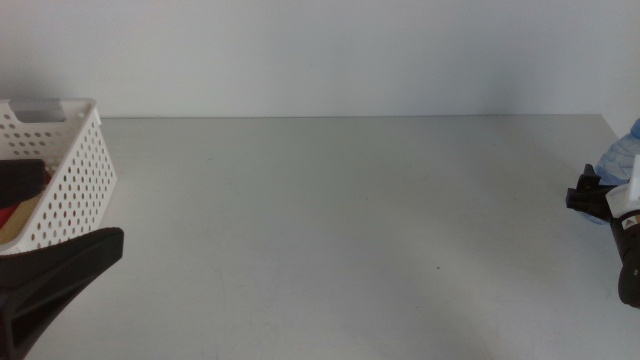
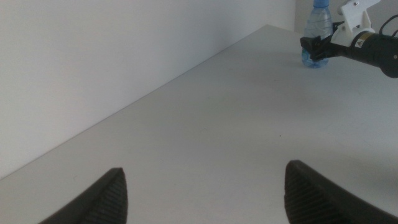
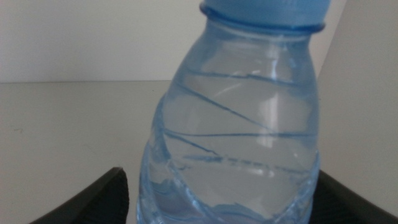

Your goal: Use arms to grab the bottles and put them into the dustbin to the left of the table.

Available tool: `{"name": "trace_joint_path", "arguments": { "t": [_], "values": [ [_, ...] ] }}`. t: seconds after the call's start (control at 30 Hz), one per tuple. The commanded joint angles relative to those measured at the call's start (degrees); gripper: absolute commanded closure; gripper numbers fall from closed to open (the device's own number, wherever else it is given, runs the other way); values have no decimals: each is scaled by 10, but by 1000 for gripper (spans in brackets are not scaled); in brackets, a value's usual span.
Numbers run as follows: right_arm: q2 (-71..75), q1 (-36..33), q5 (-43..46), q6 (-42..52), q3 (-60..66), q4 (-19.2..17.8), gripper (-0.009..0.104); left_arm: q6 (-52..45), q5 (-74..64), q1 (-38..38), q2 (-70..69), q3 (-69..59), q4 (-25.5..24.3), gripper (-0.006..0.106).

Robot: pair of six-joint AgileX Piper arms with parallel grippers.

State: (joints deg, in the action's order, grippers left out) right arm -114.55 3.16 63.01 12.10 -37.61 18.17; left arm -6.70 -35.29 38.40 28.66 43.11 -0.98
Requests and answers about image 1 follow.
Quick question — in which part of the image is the red soda can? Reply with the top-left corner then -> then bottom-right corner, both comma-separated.
0,171 -> 52,227

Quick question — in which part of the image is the yellow tea bottle green label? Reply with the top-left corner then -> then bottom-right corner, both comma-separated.
0,194 -> 45,246

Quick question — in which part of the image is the clear water bottle blue label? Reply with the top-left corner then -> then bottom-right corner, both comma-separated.
582,118 -> 640,226

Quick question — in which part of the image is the white perforated plastic basket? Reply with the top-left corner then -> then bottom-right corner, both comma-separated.
0,98 -> 118,256

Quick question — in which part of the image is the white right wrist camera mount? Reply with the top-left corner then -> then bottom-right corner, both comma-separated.
605,154 -> 640,219

